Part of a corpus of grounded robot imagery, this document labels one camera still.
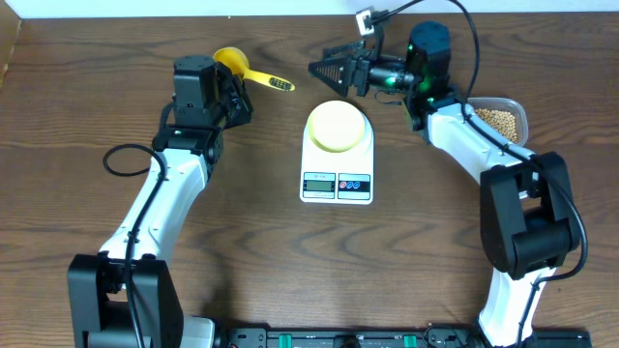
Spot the clear container of soybeans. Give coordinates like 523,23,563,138
468,97,529,147

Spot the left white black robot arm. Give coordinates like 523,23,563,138
68,55,252,347

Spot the yellow plastic bowl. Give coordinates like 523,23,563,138
307,101,366,153

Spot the yellow plastic scoop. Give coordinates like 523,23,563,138
214,46,295,92

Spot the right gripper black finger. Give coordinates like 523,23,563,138
323,40,366,57
308,58,349,96

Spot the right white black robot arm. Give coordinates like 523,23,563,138
309,19,591,347

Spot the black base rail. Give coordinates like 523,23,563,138
212,323,593,348

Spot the white digital kitchen scale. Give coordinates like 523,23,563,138
299,108,374,205

